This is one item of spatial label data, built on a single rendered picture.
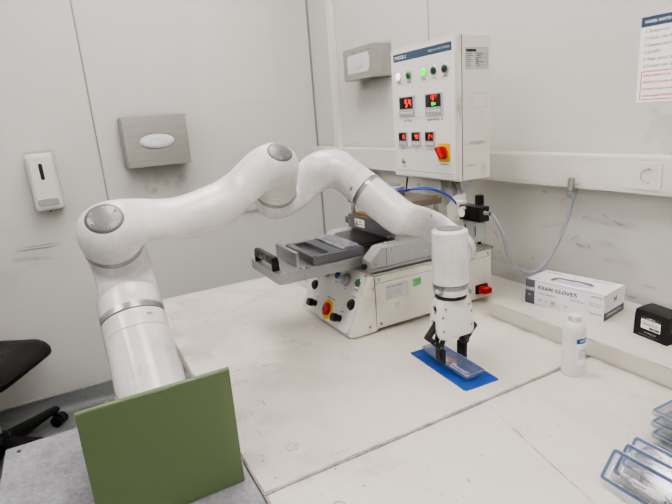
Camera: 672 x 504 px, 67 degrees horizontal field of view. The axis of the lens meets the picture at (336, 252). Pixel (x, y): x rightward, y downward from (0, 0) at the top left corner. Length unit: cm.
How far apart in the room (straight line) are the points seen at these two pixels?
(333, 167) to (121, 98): 172
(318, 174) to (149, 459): 72
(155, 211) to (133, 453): 47
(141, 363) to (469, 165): 109
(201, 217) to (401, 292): 66
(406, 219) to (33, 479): 92
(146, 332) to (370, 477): 48
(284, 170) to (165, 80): 176
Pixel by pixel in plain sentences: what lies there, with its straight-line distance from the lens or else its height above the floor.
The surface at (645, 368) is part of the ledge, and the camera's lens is 135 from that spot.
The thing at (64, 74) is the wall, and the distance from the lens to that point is 279.
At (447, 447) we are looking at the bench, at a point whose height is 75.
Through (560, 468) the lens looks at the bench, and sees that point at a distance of 103.
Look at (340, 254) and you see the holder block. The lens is 145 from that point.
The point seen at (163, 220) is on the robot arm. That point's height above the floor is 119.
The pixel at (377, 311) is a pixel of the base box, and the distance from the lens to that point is 148.
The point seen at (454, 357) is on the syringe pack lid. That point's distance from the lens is 131.
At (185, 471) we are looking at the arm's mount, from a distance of 95.
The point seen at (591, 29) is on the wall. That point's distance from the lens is 171.
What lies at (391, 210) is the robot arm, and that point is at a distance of 119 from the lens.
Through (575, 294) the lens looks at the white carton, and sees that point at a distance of 152.
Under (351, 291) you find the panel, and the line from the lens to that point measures 150.
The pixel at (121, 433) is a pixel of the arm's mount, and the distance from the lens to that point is 89.
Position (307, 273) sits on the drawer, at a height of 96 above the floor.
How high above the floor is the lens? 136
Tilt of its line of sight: 15 degrees down
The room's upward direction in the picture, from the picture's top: 4 degrees counter-clockwise
